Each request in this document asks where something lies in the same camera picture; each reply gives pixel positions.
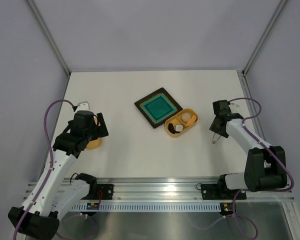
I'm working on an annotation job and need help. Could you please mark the metal tongs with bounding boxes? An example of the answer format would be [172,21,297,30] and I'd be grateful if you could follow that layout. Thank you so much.
[211,133,221,145]

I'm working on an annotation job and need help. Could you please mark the orange lunch box lid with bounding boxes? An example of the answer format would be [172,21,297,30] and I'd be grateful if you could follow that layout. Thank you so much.
[85,117,103,151]

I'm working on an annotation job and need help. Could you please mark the grilled salmon slice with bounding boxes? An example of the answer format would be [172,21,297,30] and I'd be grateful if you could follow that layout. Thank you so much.
[186,115,197,127]

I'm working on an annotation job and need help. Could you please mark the white rice ball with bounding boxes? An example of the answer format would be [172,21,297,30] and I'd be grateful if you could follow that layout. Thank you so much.
[181,112,192,123]

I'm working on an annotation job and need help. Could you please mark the white tofu cube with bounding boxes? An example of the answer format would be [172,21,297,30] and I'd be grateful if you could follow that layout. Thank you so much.
[175,124,184,133]

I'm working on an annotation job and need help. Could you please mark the orange lunch box base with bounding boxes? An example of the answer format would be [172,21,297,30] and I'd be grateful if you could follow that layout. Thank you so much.
[164,108,199,138]

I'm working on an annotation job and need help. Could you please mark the black seaweed piece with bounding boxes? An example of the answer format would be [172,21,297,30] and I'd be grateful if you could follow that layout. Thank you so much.
[168,122,175,134]

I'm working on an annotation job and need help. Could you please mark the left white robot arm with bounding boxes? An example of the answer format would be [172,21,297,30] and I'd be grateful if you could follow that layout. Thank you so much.
[8,110,109,240]

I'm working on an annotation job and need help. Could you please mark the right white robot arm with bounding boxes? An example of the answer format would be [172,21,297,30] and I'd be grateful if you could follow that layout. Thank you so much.
[209,113,288,198]

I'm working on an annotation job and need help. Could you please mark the square teal black plate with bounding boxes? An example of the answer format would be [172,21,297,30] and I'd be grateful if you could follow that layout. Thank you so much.
[134,87,183,129]

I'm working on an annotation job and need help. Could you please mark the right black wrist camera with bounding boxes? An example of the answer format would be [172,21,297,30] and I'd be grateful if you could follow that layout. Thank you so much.
[212,100,243,119]

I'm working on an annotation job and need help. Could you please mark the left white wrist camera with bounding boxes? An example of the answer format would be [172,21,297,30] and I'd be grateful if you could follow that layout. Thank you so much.
[75,101,90,112]

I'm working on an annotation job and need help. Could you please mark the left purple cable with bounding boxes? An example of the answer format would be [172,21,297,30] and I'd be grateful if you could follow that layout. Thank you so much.
[12,99,98,240]

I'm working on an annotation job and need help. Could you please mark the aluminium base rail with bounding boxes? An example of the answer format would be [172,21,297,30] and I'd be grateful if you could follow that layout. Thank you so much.
[21,177,295,202]

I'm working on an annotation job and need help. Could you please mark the white slotted cable duct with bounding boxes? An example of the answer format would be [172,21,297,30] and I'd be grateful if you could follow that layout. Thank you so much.
[69,202,221,213]

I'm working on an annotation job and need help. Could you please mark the left aluminium frame post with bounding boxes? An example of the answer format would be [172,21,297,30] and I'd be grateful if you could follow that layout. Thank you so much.
[24,0,71,79]

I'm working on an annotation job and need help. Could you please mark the aluminium frame post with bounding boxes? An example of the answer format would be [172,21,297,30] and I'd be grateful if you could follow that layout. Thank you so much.
[24,0,71,79]
[241,0,289,78]

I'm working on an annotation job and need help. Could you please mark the right aluminium frame post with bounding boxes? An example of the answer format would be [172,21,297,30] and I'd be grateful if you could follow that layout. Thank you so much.
[241,0,289,78]

